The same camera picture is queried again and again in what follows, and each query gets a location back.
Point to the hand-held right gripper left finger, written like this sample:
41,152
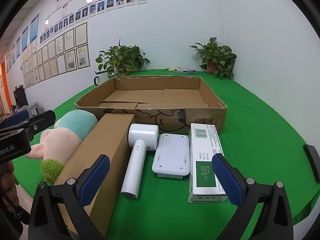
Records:
95,178

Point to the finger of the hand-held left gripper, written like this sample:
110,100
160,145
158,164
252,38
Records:
41,122
17,118

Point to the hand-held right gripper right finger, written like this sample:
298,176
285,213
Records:
227,180

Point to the pink and teal plush toy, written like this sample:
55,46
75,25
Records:
65,140

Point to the long narrow brown cardboard box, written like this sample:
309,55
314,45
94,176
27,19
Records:
105,150

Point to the white carton with green label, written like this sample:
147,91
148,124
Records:
202,152

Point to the white rectangular device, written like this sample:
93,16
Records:
171,155

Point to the white handheld fan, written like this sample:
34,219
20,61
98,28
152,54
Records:
143,135

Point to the large cardboard box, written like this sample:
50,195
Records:
150,97

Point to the person's left hand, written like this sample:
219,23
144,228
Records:
9,177

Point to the grey plastic stool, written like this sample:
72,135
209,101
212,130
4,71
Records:
33,108

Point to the black cabinet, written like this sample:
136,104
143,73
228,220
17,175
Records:
20,97

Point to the green table cloth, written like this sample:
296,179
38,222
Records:
262,130

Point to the black block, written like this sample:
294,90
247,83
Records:
312,161

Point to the bushy potted plant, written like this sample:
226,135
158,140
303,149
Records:
122,57

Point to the colourful printed packet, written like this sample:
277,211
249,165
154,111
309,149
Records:
186,71

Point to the yellow flat item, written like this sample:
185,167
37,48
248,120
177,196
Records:
172,69

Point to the potted plant in terracotta pot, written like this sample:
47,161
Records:
217,55

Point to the blue wall poster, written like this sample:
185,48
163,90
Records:
25,38
34,27
18,47

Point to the group of framed wall certificates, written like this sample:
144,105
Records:
70,52

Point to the row of wall portrait photos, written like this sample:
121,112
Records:
110,3

